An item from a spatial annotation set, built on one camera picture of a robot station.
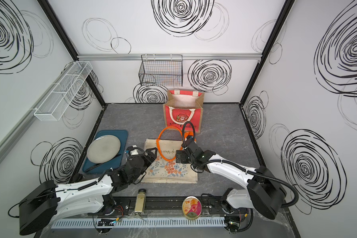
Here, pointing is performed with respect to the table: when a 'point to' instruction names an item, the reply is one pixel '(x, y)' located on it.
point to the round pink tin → (191, 207)
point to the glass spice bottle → (140, 201)
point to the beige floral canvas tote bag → (163, 169)
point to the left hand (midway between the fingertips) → (156, 153)
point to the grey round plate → (103, 148)
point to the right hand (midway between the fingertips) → (182, 156)
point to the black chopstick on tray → (100, 164)
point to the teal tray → (116, 162)
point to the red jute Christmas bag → (182, 106)
